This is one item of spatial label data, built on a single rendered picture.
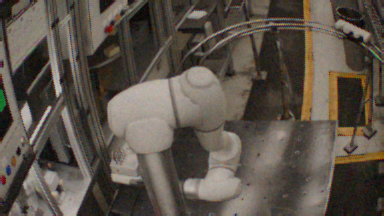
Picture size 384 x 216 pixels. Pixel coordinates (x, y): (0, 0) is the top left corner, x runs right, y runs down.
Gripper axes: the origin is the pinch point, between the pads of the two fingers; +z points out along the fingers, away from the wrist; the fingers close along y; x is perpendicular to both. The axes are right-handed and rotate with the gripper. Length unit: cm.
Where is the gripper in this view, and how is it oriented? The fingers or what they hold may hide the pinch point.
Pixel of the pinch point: (137, 183)
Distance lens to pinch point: 214.6
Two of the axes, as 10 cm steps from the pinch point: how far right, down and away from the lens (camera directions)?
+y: -1.6, -8.3, -5.4
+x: -2.5, 5.6, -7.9
